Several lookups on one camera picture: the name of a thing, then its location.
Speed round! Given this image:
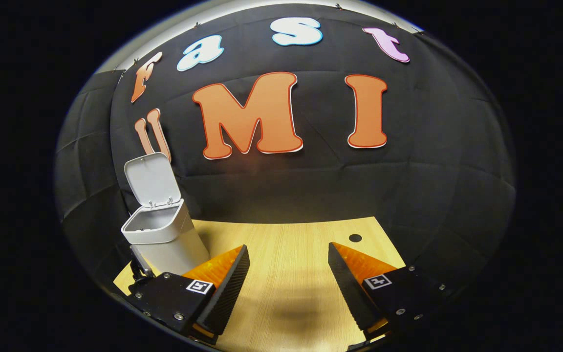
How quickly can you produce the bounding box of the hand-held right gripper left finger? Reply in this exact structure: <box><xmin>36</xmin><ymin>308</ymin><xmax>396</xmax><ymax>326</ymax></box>
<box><xmin>128</xmin><ymin>244</ymin><xmax>251</xmax><ymax>345</ymax></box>

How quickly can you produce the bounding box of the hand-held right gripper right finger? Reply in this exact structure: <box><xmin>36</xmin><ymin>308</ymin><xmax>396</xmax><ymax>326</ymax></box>
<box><xmin>328</xmin><ymin>242</ymin><xmax>448</xmax><ymax>345</ymax></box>

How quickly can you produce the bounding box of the white desktop garbage bin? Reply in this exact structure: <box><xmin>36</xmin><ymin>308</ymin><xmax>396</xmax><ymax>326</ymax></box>
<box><xmin>121</xmin><ymin>152</ymin><xmax>211</xmax><ymax>277</ymax></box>

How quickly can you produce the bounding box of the wooden desktop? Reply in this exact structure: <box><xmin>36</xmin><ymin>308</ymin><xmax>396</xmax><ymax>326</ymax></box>
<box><xmin>114</xmin><ymin>217</ymin><xmax>407</xmax><ymax>352</ymax></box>

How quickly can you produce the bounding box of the black backdrop cloth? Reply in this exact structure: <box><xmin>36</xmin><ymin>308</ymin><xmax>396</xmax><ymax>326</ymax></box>
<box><xmin>54</xmin><ymin>4</ymin><xmax>516</xmax><ymax>304</ymax></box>

